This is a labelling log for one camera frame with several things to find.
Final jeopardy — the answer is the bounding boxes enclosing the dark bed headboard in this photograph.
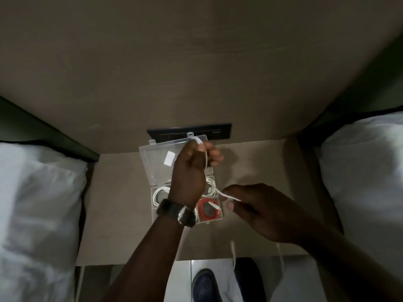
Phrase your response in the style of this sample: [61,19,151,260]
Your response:
[0,95,100,163]
[297,30,403,148]

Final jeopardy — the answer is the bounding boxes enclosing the black wall socket panel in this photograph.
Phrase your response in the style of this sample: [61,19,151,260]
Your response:
[146,123,232,144]

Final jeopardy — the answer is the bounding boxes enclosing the person's right forearm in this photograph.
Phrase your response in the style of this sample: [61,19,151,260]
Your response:
[296,221,403,302]

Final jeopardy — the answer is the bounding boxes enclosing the person's right hand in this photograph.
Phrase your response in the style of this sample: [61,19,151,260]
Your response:
[221,184,311,245]

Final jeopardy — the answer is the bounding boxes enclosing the clear plastic organizer box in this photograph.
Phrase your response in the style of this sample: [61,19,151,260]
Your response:
[139,132,224,224]

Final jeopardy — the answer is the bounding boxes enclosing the red coiled cable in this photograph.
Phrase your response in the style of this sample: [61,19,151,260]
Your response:
[197,198,221,222]

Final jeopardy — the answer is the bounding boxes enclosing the white cable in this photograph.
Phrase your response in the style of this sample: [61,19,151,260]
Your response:
[203,177,218,197]
[153,185,172,207]
[191,136,285,275]

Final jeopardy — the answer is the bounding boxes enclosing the person's left forearm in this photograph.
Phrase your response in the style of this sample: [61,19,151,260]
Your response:
[100,214,189,302]

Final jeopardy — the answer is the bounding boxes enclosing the dark blue shoe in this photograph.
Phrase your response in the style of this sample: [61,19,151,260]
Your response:
[234,257,267,302]
[191,268,223,302]

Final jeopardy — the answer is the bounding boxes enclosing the black wristwatch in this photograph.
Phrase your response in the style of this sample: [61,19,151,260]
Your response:
[156,199,198,229]

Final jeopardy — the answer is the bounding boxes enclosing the white pillow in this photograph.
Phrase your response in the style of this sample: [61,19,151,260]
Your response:
[0,141,88,302]
[317,111,403,282]

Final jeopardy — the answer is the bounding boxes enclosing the white coiled cable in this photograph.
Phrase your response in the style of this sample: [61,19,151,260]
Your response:
[203,177,218,197]
[153,185,172,207]

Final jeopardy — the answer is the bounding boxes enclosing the person's left hand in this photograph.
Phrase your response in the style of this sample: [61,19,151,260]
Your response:
[168,140,224,207]

